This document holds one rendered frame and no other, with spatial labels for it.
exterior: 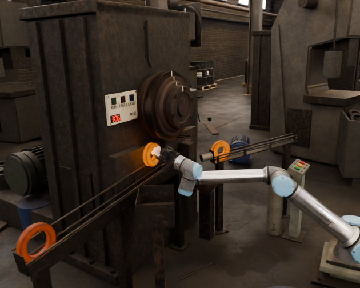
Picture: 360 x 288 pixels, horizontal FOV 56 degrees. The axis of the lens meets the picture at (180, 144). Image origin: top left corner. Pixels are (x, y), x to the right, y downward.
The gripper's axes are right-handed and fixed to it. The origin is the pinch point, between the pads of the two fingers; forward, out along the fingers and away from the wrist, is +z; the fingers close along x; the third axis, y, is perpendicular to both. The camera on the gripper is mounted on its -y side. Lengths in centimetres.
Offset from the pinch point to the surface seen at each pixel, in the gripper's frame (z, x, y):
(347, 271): -133, -41, -38
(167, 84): 5.9, -13.0, 42.2
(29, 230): -4, 92, -9
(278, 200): -74, -79, -35
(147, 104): 8.6, 1.2, 30.4
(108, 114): 17.1, 26.0, 25.6
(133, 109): 16.9, 4.2, 24.5
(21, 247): -6, 97, -15
